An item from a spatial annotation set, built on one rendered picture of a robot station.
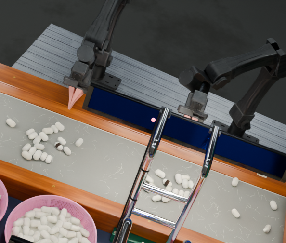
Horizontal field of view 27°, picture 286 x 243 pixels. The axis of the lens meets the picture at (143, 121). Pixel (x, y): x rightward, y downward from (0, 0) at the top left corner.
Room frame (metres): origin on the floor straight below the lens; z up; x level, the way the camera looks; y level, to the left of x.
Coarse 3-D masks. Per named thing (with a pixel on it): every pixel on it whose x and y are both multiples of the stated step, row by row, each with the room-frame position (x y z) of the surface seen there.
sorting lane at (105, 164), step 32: (0, 96) 1.48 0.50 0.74; (0, 128) 1.34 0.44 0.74; (32, 128) 1.38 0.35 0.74; (64, 128) 1.43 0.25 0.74; (96, 128) 1.48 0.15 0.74; (32, 160) 1.25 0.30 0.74; (64, 160) 1.30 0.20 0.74; (96, 160) 1.34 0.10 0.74; (128, 160) 1.39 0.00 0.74; (160, 160) 1.44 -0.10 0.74; (96, 192) 1.21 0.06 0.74; (128, 192) 1.26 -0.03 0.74; (224, 192) 1.40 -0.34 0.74; (256, 192) 1.45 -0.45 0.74; (192, 224) 1.22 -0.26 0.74; (224, 224) 1.27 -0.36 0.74; (256, 224) 1.31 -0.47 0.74
